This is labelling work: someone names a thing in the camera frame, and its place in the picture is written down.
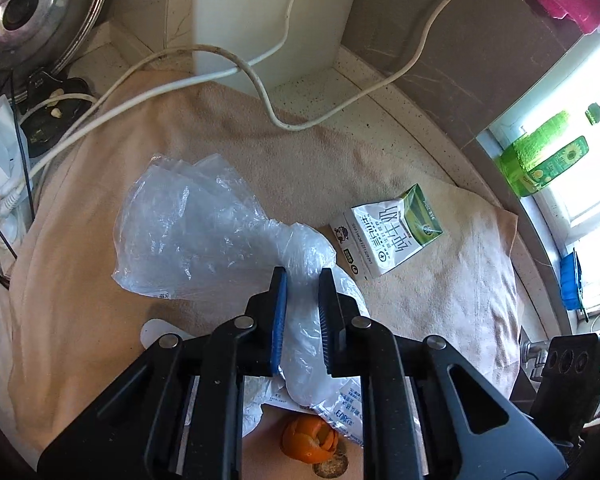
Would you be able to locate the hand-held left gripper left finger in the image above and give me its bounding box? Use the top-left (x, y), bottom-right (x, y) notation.
top-left (37, 266), bottom-right (288, 480)

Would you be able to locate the white cable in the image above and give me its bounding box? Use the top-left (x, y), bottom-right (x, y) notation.
top-left (0, 0), bottom-right (483, 211)
top-left (17, 0), bottom-right (332, 133)

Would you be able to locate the green sponge cloth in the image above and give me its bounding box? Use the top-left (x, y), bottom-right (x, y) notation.
top-left (496, 111), bottom-right (572, 173)

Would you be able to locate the steel pot lid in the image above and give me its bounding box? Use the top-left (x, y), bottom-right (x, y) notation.
top-left (0, 0), bottom-right (115, 75)

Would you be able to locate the white round disc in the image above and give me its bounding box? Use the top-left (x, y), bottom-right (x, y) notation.
top-left (139, 319), bottom-right (183, 357)

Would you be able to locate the brown round scrap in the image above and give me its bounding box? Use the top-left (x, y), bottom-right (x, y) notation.
top-left (312, 454), bottom-right (352, 479)

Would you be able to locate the clear plastic bag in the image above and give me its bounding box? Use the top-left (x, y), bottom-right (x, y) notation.
top-left (111, 152), bottom-right (371, 408)

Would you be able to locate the green and white milk carton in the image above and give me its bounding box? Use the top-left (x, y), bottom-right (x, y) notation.
top-left (328, 183), bottom-right (444, 280)

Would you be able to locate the green bottle with flower label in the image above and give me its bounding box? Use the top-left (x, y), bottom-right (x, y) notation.
top-left (502, 135), bottom-right (591, 199)

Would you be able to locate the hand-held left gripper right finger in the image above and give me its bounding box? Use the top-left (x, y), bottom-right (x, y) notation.
top-left (317, 267), bottom-right (567, 480)

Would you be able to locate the beige cloth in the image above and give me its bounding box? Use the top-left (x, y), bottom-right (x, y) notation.
top-left (9, 69), bottom-right (525, 480)

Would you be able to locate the white printed sachet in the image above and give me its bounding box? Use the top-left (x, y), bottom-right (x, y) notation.
top-left (307, 377), bottom-right (367, 450)

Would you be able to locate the orange peel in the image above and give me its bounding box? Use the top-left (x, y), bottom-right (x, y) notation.
top-left (280, 414), bottom-right (341, 465)

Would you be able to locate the silver metal fitting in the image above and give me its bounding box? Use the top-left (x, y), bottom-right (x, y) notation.
top-left (521, 339), bottom-right (550, 382)

